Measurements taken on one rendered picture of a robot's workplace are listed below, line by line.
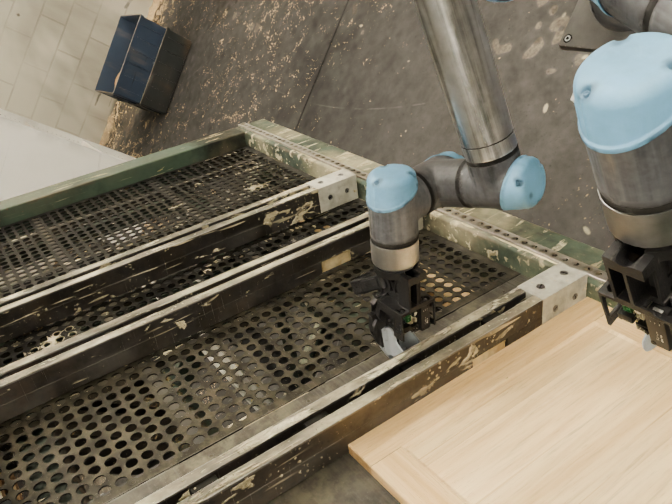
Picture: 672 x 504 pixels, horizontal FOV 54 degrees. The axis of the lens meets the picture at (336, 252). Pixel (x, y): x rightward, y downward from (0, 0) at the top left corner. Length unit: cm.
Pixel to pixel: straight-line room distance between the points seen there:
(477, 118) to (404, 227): 19
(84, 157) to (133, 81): 74
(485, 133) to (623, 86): 46
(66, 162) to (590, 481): 409
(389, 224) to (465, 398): 31
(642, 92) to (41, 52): 567
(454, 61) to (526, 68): 192
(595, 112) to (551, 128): 214
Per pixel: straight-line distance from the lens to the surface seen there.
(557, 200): 249
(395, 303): 105
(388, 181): 94
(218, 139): 229
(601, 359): 119
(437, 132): 294
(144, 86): 510
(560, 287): 125
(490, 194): 95
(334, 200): 175
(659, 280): 59
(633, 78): 47
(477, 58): 89
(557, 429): 105
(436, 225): 157
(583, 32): 136
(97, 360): 130
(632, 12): 60
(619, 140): 48
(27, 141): 458
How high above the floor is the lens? 207
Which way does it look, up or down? 41 degrees down
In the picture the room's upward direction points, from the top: 71 degrees counter-clockwise
